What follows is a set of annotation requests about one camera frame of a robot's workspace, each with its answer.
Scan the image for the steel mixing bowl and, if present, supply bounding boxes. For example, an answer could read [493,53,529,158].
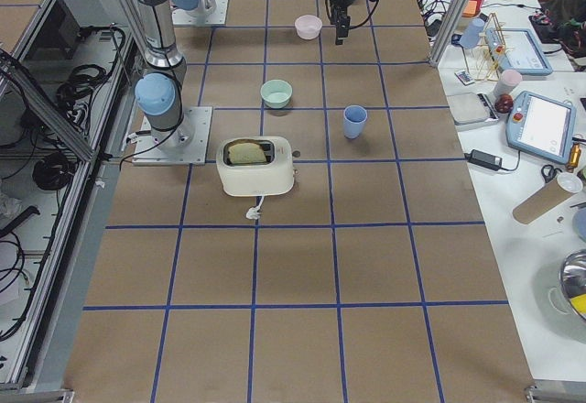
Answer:
[559,249,585,321]

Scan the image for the light blue cup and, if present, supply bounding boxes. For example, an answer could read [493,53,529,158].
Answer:
[343,104,368,139]

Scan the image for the grey digital scale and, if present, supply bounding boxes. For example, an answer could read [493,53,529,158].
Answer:
[447,93,499,130]

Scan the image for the aluminium side rail frame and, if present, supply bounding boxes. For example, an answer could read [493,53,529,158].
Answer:
[1,0,139,400]

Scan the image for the pink cup on side table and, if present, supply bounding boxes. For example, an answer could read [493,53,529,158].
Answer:
[492,69,523,98]

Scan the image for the red apple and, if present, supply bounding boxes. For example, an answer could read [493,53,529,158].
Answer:
[494,94,514,114]

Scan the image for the gold wire rack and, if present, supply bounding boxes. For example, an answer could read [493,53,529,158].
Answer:
[462,12,508,82]

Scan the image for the bread slice in toaster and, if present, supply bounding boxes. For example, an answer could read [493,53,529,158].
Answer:
[228,142,266,165]

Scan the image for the aluminium frame post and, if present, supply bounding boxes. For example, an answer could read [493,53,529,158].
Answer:
[429,0,469,67]

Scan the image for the black power adapter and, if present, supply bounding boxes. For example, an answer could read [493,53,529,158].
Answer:
[464,149,502,171]

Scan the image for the coiled black cables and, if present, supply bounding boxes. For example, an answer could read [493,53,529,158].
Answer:
[55,64,107,120]

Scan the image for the orange sticky notes block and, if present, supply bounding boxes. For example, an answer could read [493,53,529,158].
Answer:
[461,0,484,18]

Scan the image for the pink bowl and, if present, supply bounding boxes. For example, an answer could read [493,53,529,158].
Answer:
[294,15,322,40]

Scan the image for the far teach pendant tablet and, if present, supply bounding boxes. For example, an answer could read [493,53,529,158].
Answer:
[484,27,553,76]

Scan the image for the cardboard tube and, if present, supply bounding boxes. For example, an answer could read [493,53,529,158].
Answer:
[512,172,583,224]

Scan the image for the teach pendant tablet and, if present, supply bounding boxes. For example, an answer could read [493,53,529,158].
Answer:
[505,92,576,164]
[484,27,553,76]

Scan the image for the white toaster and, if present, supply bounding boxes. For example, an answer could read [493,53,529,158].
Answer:
[216,136,295,197]

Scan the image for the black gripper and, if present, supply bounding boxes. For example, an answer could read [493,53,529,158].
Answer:
[327,0,355,46]

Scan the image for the white toaster cord plug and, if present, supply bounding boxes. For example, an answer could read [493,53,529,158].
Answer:
[245,196,265,221]

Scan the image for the mint green bowl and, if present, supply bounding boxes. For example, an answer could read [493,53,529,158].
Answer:
[260,79,293,109]

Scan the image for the blue cup on rack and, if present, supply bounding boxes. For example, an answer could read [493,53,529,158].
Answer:
[459,17,484,49]

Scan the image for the near teach pendant tablet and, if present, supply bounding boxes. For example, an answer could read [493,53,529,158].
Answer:
[505,92,576,164]

